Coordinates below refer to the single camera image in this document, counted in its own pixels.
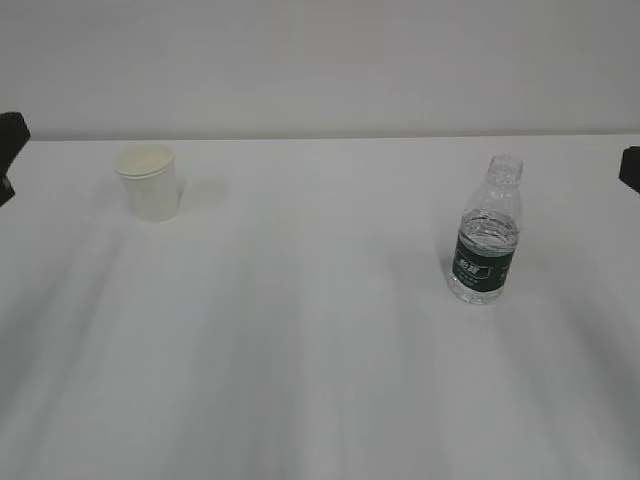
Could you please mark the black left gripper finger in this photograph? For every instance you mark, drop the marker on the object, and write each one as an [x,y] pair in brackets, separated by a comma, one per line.
[14,135]

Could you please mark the clear water bottle green label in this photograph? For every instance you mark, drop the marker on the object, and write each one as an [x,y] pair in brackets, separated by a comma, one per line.
[488,234]

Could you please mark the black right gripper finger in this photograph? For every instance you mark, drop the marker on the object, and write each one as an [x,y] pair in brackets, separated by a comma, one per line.
[629,172]

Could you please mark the white paper cup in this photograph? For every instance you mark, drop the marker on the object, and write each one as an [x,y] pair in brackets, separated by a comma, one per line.
[149,177]

